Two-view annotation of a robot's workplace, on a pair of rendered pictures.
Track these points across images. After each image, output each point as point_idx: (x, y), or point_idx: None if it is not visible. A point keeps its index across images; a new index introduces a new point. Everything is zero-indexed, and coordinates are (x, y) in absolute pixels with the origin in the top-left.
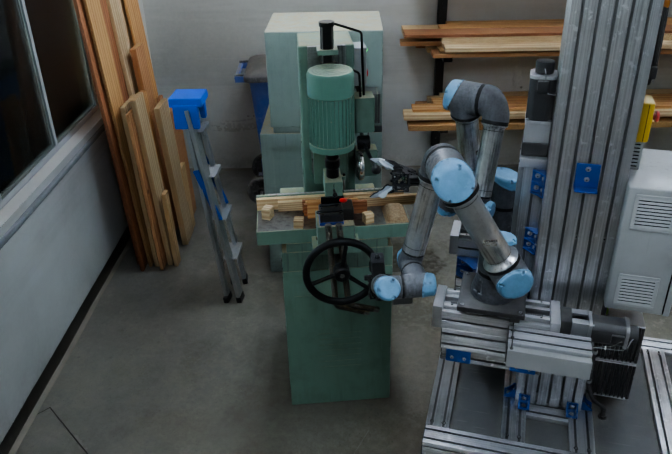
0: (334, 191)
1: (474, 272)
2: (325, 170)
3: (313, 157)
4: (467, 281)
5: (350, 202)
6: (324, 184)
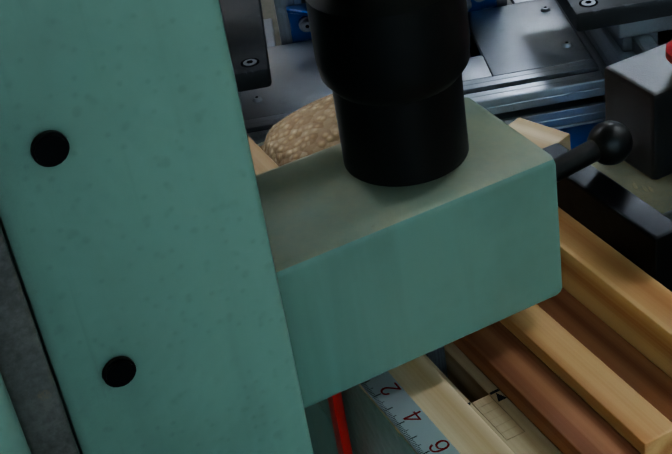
0: (563, 156)
1: None
2: (290, 247)
3: (245, 226)
4: None
5: (661, 50)
6: (493, 233)
